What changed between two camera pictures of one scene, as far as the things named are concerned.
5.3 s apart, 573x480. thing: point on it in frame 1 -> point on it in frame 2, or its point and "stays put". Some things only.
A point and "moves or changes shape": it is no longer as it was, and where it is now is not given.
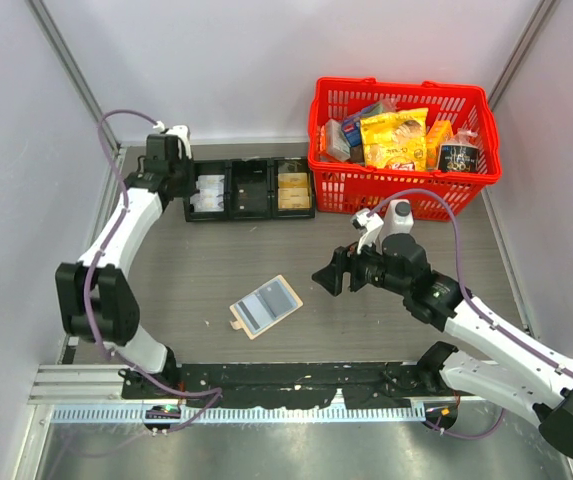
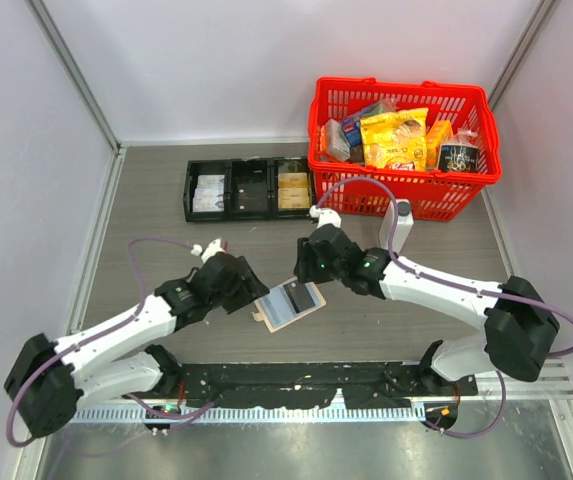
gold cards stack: x=293 y=190 stays put
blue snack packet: x=351 y=124 stays put
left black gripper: x=190 y=165 -> x=250 y=288
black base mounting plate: x=286 y=384 stays put
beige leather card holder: x=256 y=311 moves or changes shape
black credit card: x=276 y=299 -> x=299 y=296
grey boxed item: x=337 y=143 stays put
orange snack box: x=437 y=135 stays put
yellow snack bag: x=395 y=137 stays put
